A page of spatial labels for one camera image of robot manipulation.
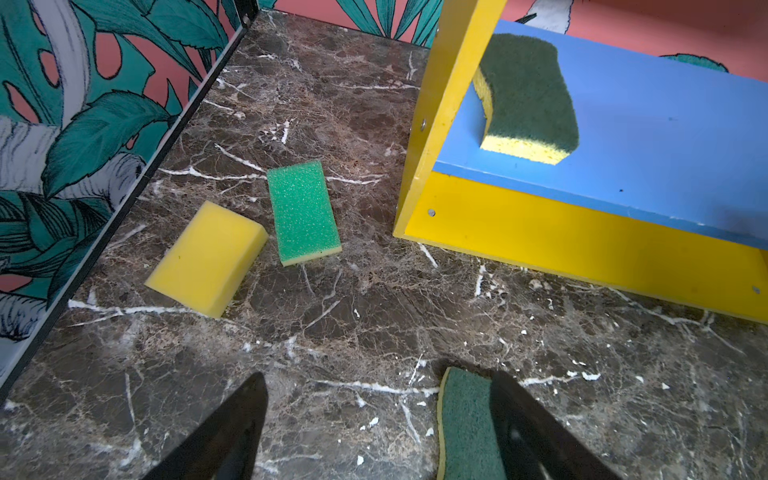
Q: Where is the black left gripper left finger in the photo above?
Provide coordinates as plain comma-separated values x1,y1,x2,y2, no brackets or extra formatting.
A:
145,372,268,479

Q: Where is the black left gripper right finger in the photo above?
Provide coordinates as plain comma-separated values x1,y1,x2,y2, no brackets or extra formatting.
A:
490,371,619,479

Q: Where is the black left frame post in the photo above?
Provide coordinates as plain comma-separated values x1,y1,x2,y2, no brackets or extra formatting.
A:
1,1,259,393

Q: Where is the bright green sponge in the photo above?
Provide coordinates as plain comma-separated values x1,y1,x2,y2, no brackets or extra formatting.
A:
267,161,342,266

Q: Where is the yellow pink blue shelf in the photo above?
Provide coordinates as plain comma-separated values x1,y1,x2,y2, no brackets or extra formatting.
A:
394,1,767,322

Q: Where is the dark green sponge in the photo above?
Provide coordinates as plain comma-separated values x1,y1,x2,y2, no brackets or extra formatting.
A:
437,367,506,479
472,33,579,165

